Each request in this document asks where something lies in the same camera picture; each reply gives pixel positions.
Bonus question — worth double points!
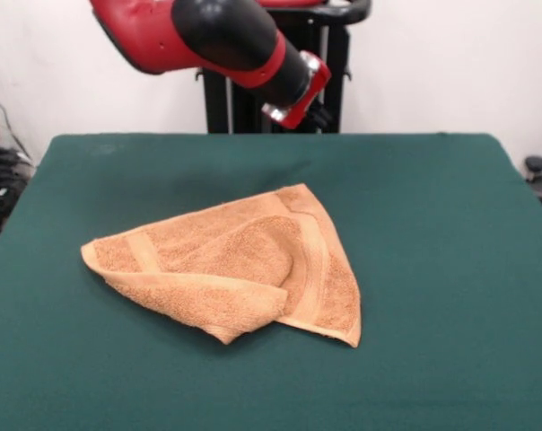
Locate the orange terry towel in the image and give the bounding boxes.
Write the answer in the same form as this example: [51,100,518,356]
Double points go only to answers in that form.
[80,182,363,349]

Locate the grey wall cables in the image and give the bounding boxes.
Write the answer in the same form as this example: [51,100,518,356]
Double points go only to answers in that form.
[0,83,34,163]

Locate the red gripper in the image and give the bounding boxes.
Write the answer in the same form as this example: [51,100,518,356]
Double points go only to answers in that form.
[279,56,334,131]

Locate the dark green table cloth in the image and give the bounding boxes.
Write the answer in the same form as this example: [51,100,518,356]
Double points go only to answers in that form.
[0,132,542,431]

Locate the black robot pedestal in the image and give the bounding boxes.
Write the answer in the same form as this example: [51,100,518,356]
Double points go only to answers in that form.
[192,0,373,135]

